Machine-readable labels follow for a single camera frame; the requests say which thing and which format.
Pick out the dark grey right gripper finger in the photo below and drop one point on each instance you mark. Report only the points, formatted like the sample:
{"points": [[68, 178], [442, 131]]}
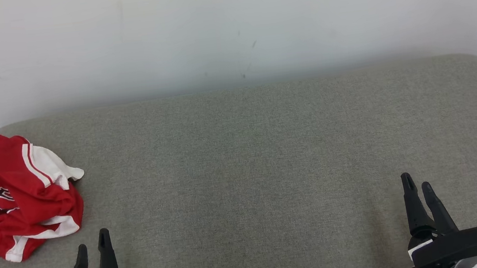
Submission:
{"points": [[416, 212], [441, 214]]}

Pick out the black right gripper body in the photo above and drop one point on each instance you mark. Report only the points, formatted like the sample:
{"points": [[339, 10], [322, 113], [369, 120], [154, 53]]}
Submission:
{"points": [[453, 246]]}

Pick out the red basketball jersey black number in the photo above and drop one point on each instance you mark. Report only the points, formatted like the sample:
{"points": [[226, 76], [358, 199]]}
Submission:
{"points": [[5, 174]]}

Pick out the grey fabric sofa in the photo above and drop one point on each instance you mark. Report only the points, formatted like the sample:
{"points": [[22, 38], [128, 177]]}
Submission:
{"points": [[247, 173]]}

